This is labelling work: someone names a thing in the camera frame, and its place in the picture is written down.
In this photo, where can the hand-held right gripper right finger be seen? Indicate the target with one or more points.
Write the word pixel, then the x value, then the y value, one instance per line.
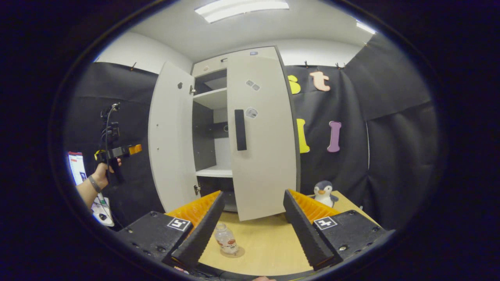
pixel 304 230

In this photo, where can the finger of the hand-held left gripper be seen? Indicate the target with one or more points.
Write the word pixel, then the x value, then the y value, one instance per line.
pixel 135 149

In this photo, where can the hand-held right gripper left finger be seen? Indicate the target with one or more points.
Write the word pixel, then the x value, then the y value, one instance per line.
pixel 203 230

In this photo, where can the clear plastic bottle red label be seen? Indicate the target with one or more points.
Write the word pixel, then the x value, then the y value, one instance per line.
pixel 226 239

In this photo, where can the white cabinet door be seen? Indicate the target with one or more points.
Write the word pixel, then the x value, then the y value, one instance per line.
pixel 172 136
pixel 265 175

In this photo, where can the white grey cabinet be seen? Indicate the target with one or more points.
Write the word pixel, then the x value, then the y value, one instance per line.
pixel 213 97

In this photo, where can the white cabinet drawer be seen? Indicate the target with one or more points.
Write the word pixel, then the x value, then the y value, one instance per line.
pixel 211 64

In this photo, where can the penguin plush toy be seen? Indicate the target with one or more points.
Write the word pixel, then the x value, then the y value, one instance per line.
pixel 324 193

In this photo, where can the computer screen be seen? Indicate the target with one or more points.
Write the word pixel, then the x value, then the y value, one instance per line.
pixel 77 168

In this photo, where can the dark wristband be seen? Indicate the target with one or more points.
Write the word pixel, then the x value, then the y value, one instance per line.
pixel 95 183

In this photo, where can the black backdrop cloth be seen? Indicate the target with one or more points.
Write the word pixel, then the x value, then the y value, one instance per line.
pixel 390 156

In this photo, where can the long ceiling light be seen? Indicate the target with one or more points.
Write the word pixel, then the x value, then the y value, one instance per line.
pixel 242 9

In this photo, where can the small ceiling light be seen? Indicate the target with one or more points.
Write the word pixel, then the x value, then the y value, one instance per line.
pixel 365 27

